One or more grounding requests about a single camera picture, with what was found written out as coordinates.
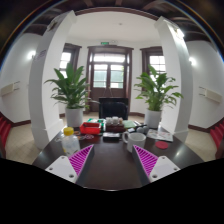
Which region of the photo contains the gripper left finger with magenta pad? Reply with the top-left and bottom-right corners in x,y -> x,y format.
46,145 -> 94,183

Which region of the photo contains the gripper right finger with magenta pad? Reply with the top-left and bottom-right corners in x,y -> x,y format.
132,145 -> 180,183

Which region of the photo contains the clear bottle with yellow cap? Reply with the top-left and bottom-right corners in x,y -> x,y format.
62,127 -> 80,156

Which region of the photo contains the red round coaster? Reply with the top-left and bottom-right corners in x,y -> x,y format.
155,141 -> 168,149

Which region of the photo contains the white ceramic mug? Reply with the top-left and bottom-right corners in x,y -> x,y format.
122,132 -> 146,152

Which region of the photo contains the printed paper sheet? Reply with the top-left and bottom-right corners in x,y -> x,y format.
147,129 -> 173,142

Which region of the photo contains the red plastic box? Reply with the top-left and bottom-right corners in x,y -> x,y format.
80,122 -> 101,135

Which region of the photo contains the black flat device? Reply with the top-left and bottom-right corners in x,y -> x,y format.
103,132 -> 120,140

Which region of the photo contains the green book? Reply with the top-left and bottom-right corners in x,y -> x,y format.
123,120 -> 136,129

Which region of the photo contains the dark brown box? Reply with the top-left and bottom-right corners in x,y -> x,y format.
106,124 -> 126,133

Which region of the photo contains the right white pillar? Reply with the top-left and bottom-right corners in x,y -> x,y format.
155,17 -> 193,142

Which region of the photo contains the white pillar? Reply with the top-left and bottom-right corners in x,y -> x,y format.
155,17 -> 193,142
27,10 -> 78,150

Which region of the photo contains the black chair back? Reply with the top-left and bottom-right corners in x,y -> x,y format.
99,97 -> 129,120

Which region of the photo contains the right potted green plant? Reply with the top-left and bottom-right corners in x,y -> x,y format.
134,65 -> 183,129

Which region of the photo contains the potted green plant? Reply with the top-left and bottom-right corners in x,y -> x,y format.
46,63 -> 98,128
134,65 -> 183,129

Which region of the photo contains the left potted green plant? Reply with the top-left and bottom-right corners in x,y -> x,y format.
46,63 -> 98,128

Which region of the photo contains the dark wooden double door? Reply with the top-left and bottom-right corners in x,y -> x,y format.
86,45 -> 133,112

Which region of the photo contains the left white pillar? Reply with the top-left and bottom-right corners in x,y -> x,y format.
27,10 -> 78,150

